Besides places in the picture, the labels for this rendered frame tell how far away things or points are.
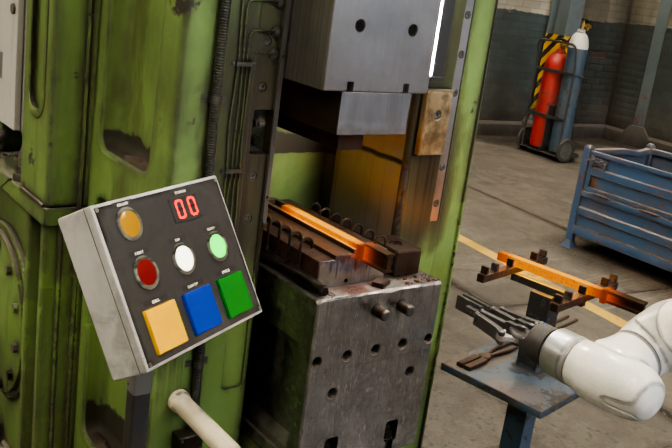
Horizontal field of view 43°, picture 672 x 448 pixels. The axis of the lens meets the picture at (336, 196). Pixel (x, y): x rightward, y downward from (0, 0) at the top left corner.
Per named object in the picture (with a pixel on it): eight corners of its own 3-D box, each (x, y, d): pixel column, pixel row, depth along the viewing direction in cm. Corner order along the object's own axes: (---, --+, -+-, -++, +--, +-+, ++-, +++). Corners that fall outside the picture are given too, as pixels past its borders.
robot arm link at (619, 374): (559, 400, 150) (606, 366, 156) (635, 444, 138) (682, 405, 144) (557, 351, 145) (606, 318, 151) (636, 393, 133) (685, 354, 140)
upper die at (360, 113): (405, 134, 194) (411, 93, 191) (336, 135, 181) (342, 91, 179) (301, 99, 225) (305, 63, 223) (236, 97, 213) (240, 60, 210)
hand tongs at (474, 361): (566, 317, 261) (567, 313, 261) (578, 322, 259) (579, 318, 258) (456, 365, 217) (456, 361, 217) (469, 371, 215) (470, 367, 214)
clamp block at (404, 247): (419, 273, 210) (423, 248, 208) (394, 277, 205) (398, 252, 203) (388, 257, 219) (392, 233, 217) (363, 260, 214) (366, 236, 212)
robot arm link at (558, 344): (588, 380, 154) (562, 366, 158) (598, 335, 152) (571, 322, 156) (556, 390, 148) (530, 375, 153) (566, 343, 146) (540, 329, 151)
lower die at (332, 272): (382, 279, 202) (388, 245, 200) (315, 289, 190) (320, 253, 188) (286, 225, 234) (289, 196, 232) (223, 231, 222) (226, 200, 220)
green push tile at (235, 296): (254, 306, 160) (241, 269, 160) (231, 318, 153) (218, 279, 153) (246, 308, 161) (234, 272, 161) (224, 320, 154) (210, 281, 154)
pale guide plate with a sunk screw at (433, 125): (443, 155, 221) (454, 90, 216) (418, 155, 215) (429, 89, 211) (438, 153, 222) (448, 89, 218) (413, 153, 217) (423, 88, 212)
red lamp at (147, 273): (162, 286, 140) (164, 261, 139) (136, 289, 137) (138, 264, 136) (154, 279, 143) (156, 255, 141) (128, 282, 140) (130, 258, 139)
